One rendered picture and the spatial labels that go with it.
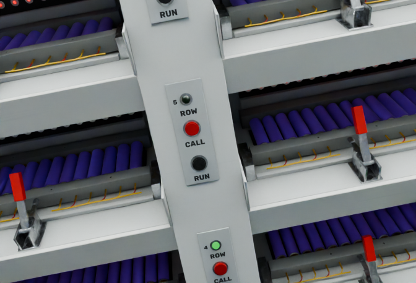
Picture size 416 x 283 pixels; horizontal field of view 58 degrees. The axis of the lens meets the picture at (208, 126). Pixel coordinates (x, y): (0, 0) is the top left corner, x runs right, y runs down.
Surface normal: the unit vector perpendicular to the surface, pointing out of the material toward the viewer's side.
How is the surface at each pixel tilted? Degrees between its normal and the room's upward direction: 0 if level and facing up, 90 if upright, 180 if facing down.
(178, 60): 90
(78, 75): 19
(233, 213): 90
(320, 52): 109
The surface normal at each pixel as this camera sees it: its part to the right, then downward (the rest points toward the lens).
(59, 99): 0.12, 0.56
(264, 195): -0.15, -0.80
